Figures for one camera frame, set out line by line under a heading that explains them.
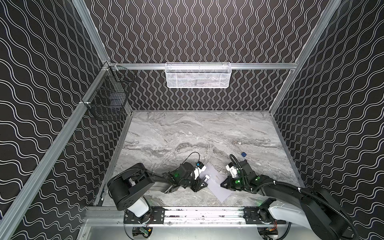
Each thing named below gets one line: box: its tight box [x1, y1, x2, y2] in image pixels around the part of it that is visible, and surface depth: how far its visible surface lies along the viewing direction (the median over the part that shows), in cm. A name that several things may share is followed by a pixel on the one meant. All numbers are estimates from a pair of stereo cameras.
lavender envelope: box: [199, 162, 234, 203], surface depth 86 cm
